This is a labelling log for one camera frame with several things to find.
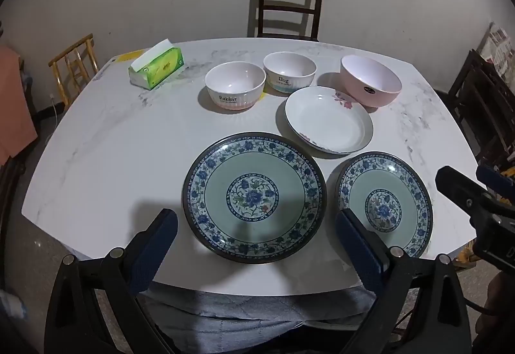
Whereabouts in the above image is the pink cloth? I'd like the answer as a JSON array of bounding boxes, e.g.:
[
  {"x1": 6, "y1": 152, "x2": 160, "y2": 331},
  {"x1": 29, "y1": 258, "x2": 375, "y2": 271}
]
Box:
[{"x1": 0, "y1": 46, "x2": 38, "y2": 166}]

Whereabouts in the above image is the pink bowl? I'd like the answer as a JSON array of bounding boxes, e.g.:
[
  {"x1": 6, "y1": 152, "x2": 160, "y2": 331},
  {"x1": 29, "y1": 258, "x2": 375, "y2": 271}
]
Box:
[{"x1": 341, "y1": 55, "x2": 402, "y2": 108}]

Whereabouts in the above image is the dark chair at right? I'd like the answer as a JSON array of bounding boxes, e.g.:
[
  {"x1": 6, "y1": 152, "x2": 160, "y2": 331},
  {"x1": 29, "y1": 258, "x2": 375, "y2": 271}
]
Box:
[{"x1": 446, "y1": 50, "x2": 514, "y2": 170}]

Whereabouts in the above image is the small blue floral plate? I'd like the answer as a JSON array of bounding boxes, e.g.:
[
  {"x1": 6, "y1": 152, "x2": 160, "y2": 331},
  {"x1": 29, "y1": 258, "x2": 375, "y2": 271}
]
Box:
[{"x1": 335, "y1": 152, "x2": 433, "y2": 258}]

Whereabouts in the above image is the yellow label on table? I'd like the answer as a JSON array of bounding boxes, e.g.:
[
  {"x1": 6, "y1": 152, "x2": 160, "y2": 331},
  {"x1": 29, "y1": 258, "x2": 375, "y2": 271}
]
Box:
[{"x1": 115, "y1": 50, "x2": 145, "y2": 62}]

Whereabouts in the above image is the bamboo chair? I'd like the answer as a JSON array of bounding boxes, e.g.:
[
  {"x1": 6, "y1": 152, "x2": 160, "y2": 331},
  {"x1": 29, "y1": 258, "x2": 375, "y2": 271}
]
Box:
[{"x1": 48, "y1": 33, "x2": 99, "y2": 110}]

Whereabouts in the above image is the white Rabbit bowl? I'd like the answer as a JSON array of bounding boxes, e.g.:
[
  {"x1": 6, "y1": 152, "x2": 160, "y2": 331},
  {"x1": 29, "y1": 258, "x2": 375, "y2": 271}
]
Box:
[{"x1": 204, "y1": 61, "x2": 266, "y2": 110}]

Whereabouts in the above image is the white Dog bowl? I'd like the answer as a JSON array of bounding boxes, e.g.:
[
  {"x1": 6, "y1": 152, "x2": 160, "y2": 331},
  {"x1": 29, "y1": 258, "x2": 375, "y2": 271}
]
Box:
[{"x1": 263, "y1": 51, "x2": 318, "y2": 94}]

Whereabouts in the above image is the green tissue box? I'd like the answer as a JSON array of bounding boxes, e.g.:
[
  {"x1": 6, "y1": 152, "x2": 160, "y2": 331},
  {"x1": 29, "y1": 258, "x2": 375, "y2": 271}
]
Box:
[{"x1": 128, "y1": 39, "x2": 184, "y2": 91}]

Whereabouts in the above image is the large blue floral plate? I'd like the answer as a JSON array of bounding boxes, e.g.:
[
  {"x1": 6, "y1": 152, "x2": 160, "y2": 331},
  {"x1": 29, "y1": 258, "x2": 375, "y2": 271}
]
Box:
[{"x1": 182, "y1": 131, "x2": 327, "y2": 264}]

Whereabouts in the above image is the dark wooden chair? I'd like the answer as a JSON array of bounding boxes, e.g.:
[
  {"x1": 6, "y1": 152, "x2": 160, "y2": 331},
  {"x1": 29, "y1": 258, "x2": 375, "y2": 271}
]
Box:
[{"x1": 257, "y1": 0, "x2": 322, "y2": 42}]

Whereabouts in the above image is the white pink-flower plate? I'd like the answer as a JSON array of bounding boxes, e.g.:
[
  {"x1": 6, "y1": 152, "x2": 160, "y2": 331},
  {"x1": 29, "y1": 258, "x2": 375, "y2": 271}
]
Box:
[{"x1": 285, "y1": 86, "x2": 374, "y2": 155}]

